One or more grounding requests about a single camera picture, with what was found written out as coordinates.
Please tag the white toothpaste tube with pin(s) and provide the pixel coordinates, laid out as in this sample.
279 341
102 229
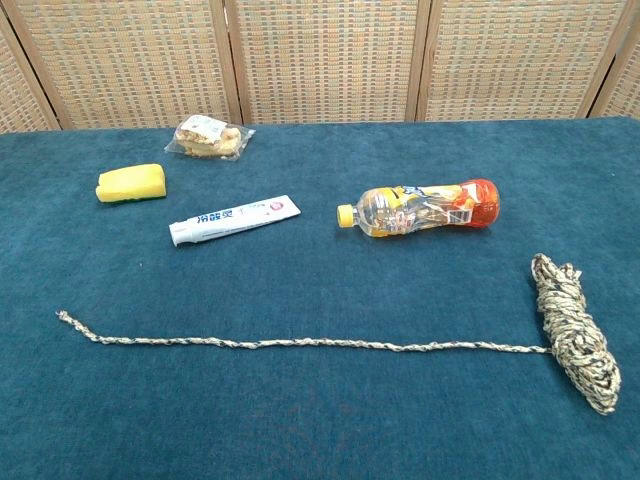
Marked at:
235 220

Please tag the orange small object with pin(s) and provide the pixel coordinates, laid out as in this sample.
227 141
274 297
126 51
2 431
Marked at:
425 210

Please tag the clear snack bag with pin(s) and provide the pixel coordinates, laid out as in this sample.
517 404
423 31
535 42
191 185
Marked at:
210 140

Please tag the woven folding screen panel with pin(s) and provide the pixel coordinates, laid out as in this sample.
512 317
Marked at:
515 60
625 90
15 100
125 60
325 60

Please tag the blue table cloth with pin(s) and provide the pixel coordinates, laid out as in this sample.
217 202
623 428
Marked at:
300 425

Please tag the yellow sponge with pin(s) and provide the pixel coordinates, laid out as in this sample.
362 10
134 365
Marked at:
130 182

